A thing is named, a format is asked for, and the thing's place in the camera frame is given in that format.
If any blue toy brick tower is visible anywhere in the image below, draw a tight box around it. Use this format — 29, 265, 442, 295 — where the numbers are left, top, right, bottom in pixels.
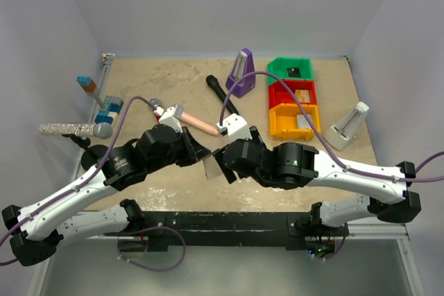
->
76, 76, 123, 125

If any yellow storage bin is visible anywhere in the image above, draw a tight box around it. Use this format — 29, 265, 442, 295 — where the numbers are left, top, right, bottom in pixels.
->
268, 103, 315, 141

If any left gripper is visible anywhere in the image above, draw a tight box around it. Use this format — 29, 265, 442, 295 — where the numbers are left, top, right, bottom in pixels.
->
149, 126, 212, 173

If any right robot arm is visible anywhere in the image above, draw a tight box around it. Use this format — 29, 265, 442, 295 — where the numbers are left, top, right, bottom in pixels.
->
213, 127, 421, 235

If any black item in green bin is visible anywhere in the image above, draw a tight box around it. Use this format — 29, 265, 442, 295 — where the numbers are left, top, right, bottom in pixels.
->
287, 67, 301, 78

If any black microphone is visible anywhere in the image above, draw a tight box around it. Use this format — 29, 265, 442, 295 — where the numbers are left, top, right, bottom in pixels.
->
205, 75, 239, 115

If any beige leather card holder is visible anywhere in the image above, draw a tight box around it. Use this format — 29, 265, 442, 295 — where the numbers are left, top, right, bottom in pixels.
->
203, 155, 223, 180

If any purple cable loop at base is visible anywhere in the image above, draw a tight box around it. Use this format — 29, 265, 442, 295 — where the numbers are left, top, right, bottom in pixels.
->
117, 225, 189, 272

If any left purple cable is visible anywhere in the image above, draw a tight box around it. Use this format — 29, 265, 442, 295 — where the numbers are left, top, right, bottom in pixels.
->
0, 96, 160, 265

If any green storage bin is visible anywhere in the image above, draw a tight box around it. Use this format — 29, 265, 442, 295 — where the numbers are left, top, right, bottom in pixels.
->
267, 58, 314, 81

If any silver glitter microphone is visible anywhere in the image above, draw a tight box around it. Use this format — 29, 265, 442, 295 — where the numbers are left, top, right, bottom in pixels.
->
39, 123, 113, 139

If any black microphone stand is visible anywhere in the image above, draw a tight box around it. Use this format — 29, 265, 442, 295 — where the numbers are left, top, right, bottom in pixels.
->
62, 134, 110, 173

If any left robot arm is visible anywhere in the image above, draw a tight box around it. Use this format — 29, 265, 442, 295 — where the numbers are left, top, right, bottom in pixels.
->
1, 125, 211, 266

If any purple metronome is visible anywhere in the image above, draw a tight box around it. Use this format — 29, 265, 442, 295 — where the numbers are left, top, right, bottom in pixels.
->
225, 48, 255, 98

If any pink microphone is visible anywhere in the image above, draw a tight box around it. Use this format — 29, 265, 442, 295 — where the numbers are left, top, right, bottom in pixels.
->
166, 104, 219, 137

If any wooden block in red bin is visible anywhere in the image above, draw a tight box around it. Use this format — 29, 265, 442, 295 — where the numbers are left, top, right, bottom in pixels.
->
295, 89, 311, 104

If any red glitter microphone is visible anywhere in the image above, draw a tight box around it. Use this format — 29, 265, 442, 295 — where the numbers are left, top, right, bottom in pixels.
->
149, 98, 165, 121

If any card stack in yellow bin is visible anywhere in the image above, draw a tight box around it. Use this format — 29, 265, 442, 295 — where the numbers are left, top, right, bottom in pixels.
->
296, 114, 314, 130

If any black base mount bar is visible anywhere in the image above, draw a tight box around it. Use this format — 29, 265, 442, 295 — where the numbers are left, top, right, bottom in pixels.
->
118, 211, 348, 252

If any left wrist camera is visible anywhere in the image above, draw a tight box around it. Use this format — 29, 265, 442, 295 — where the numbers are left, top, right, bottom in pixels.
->
158, 105, 183, 133

